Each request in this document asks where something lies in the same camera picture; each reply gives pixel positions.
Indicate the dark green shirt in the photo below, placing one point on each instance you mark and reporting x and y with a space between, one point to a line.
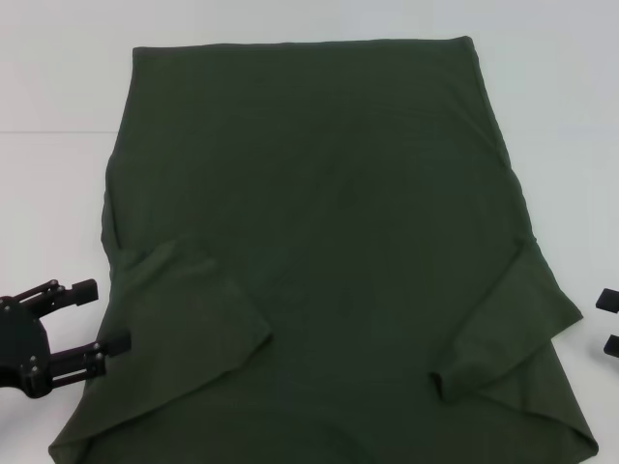
309 193

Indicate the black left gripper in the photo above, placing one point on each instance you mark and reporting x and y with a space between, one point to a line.
19 343

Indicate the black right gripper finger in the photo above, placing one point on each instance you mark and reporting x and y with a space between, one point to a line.
613 346
610 300

